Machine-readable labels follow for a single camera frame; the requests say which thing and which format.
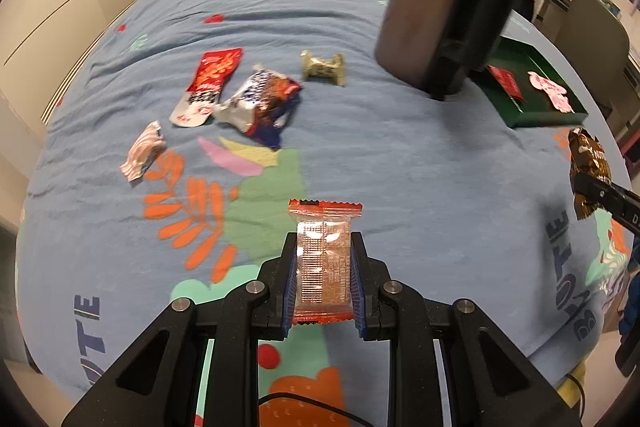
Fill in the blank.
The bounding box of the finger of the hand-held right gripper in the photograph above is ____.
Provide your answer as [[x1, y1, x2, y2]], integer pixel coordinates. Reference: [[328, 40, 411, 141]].
[[572, 174, 640, 233]]

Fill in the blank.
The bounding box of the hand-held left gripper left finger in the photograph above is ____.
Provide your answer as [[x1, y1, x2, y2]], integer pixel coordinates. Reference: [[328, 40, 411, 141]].
[[60, 231, 301, 427]]

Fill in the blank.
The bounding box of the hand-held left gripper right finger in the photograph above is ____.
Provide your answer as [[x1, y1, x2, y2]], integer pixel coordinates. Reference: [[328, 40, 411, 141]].
[[350, 231, 583, 427]]

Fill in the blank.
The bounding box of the brown oat bar packet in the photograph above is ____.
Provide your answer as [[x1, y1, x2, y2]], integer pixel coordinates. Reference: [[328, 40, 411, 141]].
[[567, 127, 615, 221]]

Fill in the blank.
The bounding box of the orange clear biscuit packet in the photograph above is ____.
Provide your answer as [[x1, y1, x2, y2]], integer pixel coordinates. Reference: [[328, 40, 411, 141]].
[[288, 198, 363, 326]]

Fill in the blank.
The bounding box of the pink cartoon snack packet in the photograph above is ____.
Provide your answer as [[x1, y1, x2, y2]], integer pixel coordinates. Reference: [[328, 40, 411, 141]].
[[527, 71, 576, 114]]

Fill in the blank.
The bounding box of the small dark red packet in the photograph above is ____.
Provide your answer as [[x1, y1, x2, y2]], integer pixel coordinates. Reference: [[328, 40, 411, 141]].
[[486, 65, 526, 112]]

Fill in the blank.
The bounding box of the green tray box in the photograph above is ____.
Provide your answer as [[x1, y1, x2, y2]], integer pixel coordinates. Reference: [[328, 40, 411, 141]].
[[470, 36, 589, 130]]

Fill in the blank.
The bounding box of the blue and white cookie packet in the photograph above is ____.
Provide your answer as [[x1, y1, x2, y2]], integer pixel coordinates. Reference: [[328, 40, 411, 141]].
[[215, 64, 303, 151]]

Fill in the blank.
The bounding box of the red and white snack packet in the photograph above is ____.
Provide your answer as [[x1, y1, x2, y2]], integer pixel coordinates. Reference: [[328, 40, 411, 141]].
[[169, 48, 244, 128]]

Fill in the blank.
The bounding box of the grey chair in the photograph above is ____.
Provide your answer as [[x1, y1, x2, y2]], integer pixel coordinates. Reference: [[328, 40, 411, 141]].
[[550, 0, 632, 142]]

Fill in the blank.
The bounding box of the yellow cloth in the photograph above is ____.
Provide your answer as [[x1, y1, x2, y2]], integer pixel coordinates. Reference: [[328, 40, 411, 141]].
[[552, 359, 593, 409]]

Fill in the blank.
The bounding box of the red striped white candy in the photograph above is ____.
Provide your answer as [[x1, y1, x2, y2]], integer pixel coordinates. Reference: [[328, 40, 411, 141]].
[[119, 121, 167, 184]]

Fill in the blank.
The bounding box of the gold wrapped candy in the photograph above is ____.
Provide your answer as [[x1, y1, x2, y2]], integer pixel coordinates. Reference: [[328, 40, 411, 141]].
[[300, 50, 347, 86]]

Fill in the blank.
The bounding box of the black and grey kettle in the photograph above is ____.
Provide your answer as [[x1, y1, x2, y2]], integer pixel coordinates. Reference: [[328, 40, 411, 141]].
[[374, 0, 536, 102]]

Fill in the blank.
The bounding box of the black cable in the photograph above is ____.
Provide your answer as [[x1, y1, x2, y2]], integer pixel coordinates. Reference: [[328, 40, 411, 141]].
[[257, 392, 373, 427]]

